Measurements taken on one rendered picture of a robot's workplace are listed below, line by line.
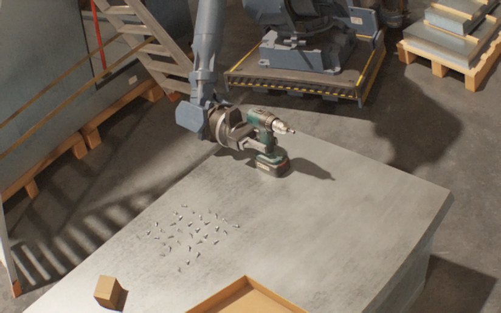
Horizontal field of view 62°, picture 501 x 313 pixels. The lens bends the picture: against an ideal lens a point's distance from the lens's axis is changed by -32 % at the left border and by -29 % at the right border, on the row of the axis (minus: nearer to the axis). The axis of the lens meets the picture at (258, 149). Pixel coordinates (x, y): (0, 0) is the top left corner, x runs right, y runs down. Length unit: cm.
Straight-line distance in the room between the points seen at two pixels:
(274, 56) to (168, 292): 214
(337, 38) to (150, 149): 139
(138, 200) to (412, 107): 182
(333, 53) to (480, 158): 124
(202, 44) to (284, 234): 85
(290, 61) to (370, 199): 175
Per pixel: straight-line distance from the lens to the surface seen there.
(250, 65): 365
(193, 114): 218
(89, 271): 192
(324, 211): 188
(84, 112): 384
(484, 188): 294
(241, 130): 209
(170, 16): 408
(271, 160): 202
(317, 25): 343
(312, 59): 342
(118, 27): 345
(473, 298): 238
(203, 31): 225
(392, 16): 416
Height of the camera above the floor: 192
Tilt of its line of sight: 35 degrees down
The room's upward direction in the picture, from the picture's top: 12 degrees counter-clockwise
